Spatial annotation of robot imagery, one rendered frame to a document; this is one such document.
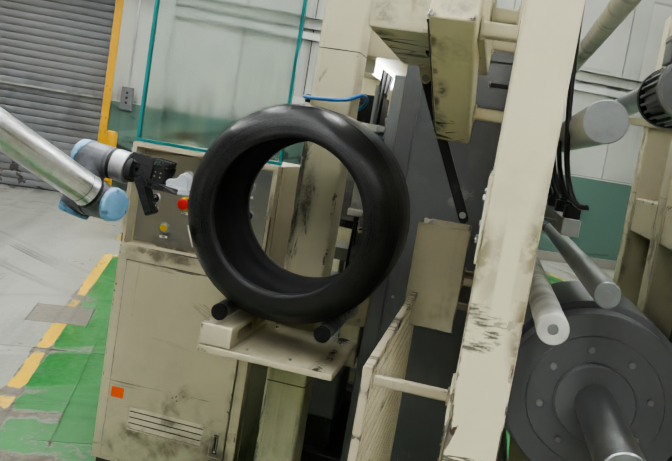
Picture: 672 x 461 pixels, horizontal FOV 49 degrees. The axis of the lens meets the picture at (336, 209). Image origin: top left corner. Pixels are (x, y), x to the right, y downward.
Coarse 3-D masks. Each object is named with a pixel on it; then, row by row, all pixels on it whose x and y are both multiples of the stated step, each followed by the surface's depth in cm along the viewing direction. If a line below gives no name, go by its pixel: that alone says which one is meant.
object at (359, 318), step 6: (366, 300) 219; (360, 306) 219; (366, 306) 219; (354, 312) 219; (360, 312) 219; (366, 312) 219; (354, 318) 220; (360, 318) 219; (366, 318) 219; (348, 324) 221; (354, 324) 220; (360, 324) 219
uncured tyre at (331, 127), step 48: (240, 144) 187; (288, 144) 213; (336, 144) 182; (384, 144) 199; (192, 192) 193; (240, 192) 217; (384, 192) 181; (192, 240) 195; (240, 240) 217; (384, 240) 182; (240, 288) 189; (288, 288) 215; (336, 288) 184
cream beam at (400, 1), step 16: (384, 0) 153; (400, 0) 152; (416, 0) 152; (496, 0) 172; (384, 16) 153; (400, 16) 153; (416, 16) 152; (384, 32) 160; (400, 32) 156; (416, 32) 153; (400, 48) 181; (416, 48) 176; (480, 48) 160; (416, 64) 209; (480, 64) 187
